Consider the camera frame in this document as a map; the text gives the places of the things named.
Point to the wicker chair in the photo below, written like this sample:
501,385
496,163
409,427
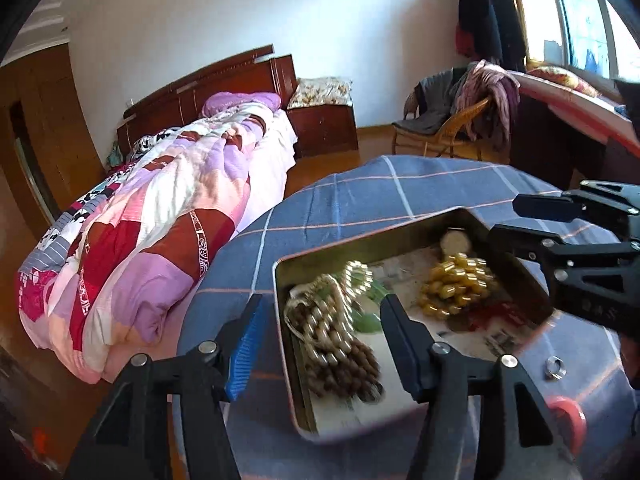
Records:
447,139

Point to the printed paper in tin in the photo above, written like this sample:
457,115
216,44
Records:
406,276

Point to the dark wooden nightstand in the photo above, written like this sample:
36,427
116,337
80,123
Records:
324,129

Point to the pink patchwork quilt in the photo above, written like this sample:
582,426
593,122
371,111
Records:
115,271

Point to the dark wooden desk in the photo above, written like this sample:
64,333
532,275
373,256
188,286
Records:
543,145

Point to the floral pillow on desk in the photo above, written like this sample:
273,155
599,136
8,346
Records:
564,78

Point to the brown wooden wardrobe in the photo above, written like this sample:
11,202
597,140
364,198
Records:
47,153

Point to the dark wooden bed frame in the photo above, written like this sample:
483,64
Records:
179,103

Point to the wristwatch with white face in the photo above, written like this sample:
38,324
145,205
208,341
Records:
455,242

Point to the pink white desk cover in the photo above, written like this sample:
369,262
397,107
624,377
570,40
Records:
591,116

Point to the floral cushion on nightstand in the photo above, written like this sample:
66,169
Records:
320,91

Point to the pink metal tin box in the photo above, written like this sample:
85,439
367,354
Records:
314,289

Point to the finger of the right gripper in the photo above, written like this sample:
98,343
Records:
552,253
612,206

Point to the purple pillow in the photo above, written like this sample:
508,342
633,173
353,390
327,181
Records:
221,101

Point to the grey garment on chair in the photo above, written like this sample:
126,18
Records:
431,101

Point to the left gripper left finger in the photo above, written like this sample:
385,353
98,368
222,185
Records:
128,436

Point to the purple pink garment on chair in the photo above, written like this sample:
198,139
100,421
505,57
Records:
488,80

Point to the dark coats on rack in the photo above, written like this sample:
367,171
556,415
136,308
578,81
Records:
491,30

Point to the green jade bangle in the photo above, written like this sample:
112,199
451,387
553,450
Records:
366,317

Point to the window with metal frame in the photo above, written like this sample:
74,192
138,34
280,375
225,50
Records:
587,35

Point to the pink jade bangle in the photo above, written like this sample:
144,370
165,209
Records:
571,421

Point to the red cord coin pendant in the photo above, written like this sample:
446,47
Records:
479,316

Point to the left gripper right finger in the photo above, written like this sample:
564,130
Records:
518,438

